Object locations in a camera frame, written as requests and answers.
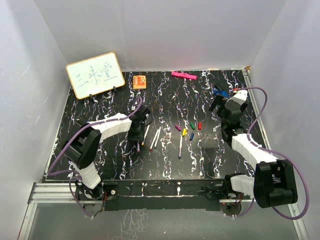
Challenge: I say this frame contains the white pen yellow end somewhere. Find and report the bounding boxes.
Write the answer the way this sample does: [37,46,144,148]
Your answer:
[141,124,150,146]

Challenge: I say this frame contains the purple pen cap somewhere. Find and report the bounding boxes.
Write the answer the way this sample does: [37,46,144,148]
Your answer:
[175,124,181,131]

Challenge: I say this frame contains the yellow pen cap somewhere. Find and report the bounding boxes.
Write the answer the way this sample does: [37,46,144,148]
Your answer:
[182,128,187,137]

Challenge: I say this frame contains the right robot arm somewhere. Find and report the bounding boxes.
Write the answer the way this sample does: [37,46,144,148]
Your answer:
[209,94,298,208]

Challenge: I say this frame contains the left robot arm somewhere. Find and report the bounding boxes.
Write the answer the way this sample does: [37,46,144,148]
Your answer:
[63,105,151,200]

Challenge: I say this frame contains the white pen red end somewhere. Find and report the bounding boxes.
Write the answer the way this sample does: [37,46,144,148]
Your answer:
[149,127,160,152]

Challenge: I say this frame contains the white pen green end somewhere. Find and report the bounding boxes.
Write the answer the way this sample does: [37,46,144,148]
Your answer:
[154,126,162,149]

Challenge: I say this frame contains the green pen cap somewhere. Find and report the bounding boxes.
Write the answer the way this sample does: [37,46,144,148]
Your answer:
[189,122,196,130]

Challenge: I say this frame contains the blue pen cap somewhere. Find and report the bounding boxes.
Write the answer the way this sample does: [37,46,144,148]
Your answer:
[189,132,195,141]

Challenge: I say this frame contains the white pen blue end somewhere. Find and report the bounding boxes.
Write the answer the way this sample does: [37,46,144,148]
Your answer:
[178,135,183,160]

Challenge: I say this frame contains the blue stapler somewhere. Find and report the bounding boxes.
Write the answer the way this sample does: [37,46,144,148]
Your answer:
[213,83,229,99]

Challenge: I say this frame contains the pink plastic clip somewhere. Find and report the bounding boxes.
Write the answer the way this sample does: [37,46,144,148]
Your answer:
[171,71,197,80]

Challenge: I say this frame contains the orange card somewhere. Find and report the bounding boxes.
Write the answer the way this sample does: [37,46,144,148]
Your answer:
[132,75,147,90]

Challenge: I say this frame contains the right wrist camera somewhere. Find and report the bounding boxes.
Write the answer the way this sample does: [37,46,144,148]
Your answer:
[230,89,248,106]

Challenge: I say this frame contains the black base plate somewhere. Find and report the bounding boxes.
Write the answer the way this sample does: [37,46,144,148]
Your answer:
[103,179,226,211]

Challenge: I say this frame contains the small whiteboard wooden frame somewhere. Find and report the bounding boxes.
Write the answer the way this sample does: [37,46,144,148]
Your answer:
[65,52,125,100]

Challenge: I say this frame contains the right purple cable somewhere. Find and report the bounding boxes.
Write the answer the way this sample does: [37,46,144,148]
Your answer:
[232,86,311,221]

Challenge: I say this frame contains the aluminium rail frame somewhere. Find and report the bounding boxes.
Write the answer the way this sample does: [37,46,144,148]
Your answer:
[20,68,309,240]

